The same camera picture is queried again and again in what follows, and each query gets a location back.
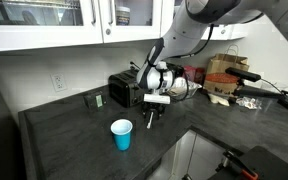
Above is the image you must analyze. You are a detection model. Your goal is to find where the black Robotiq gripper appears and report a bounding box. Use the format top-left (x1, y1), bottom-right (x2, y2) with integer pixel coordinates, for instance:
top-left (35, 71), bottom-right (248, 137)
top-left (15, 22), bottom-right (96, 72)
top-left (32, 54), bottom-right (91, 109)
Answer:
top-left (141, 101), bottom-right (167, 120)

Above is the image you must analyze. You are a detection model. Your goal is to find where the white pen with black cap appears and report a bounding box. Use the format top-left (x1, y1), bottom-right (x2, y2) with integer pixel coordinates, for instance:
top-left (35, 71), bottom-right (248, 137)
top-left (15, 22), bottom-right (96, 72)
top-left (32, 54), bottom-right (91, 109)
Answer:
top-left (146, 111), bottom-right (155, 130)

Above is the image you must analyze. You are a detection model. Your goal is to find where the blue plastic cup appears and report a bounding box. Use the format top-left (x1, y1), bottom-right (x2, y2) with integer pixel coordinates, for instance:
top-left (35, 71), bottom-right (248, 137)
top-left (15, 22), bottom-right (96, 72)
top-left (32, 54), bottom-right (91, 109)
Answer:
top-left (110, 118), bottom-right (134, 152)

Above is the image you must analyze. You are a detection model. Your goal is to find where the silver black toaster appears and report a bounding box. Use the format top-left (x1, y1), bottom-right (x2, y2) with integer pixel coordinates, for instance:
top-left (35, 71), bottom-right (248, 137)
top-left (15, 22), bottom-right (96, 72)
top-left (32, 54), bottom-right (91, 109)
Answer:
top-left (108, 69), bottom-right (147, 109)

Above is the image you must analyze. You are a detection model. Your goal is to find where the red snack package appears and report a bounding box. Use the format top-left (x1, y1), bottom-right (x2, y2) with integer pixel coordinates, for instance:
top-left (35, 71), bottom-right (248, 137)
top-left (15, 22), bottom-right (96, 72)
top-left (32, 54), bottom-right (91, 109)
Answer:
top-left (182, 65), bottom-right (206, 85)

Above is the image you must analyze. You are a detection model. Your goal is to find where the small dark box green label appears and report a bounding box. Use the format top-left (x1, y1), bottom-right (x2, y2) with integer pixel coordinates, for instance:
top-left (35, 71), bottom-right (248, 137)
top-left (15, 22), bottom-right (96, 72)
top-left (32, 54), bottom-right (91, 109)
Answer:
top-left (83, 92), bottom-right (107, 111)

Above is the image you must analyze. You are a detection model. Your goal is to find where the white lower cabinet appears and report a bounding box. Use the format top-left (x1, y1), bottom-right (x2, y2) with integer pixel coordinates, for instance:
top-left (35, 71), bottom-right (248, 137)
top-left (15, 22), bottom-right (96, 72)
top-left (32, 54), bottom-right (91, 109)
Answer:
top-left (146, 129), bottom-right (246, 180)

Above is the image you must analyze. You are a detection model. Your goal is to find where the cream crumpled napkin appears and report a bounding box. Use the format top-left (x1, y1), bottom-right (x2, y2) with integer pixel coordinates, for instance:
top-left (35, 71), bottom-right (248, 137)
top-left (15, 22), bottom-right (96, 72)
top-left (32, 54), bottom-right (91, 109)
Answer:
top-left (207, 93), bottom-right (231, 107)

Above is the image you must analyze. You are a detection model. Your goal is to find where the brown paper bag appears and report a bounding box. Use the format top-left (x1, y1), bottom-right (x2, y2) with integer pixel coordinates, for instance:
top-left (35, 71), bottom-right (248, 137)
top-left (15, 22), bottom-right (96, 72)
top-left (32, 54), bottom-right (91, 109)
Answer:
top-left (203, 44), bottom-right (251, 98)

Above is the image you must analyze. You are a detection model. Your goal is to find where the crumpled clear plastic wrapper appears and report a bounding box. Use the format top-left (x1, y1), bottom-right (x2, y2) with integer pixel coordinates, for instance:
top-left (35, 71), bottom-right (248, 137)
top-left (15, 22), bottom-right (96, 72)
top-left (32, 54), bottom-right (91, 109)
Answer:
top-left (236, 96), bottom-right (263, 111)

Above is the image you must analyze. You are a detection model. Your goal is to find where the orange black bar clamp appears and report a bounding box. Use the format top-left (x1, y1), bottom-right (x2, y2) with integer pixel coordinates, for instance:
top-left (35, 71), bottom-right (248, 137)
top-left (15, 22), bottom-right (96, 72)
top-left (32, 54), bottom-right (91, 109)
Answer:
top-left (221, 150), bottom-right (259, 180)

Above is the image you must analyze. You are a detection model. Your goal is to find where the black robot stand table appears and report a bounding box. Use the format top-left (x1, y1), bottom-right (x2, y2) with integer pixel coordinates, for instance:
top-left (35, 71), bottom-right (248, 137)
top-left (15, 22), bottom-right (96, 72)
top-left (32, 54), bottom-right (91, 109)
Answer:
top-left (207, 145), bottom-right (288, 180)

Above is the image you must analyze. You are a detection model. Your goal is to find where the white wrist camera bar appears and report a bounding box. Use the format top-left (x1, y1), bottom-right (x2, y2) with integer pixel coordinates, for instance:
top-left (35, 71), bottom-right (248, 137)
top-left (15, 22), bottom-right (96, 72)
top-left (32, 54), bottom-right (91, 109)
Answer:
top-left (143, 93), bottom-right (171, 105)

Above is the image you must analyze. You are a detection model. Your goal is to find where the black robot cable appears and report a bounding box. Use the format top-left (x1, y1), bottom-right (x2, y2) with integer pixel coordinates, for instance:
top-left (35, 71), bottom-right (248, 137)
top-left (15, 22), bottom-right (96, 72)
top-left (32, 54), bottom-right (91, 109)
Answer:
top-left (169, 24), bottom-right (216, 102)

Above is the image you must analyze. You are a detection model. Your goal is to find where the white wall outlet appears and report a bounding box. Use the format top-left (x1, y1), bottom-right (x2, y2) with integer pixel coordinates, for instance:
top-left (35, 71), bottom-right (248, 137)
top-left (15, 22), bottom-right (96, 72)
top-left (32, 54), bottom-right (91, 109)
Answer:
top-left (50, 72), bottom-right (68, 93)

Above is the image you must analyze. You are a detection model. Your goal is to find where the black bar camera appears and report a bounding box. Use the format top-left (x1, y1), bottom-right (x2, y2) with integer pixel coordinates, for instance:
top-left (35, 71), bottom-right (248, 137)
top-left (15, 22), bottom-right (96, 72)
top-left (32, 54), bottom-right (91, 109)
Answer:
top-left (225, 66), bottom-right (262, 83)

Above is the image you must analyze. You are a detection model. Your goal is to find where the black camera stand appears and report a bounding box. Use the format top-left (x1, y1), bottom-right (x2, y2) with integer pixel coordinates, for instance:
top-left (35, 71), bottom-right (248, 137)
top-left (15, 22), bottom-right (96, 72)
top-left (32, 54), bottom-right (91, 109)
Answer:
top-left (232, 78), bottom-right (288, 118)

